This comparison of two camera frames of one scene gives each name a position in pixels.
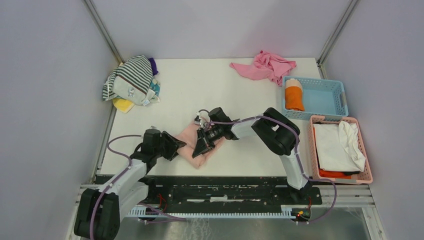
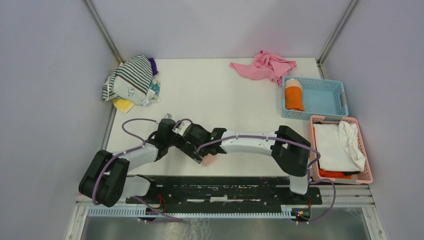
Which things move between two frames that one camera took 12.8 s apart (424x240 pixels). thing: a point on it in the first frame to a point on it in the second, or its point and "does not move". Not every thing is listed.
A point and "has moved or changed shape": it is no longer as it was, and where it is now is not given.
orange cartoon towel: [294, 95] does not move
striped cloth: [131, 81] does not move
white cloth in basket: [338, 147] does not move
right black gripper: [202, 145] to [191, 146]
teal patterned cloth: [155, 85] does not move
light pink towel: [190, 137] has moved or changed shape
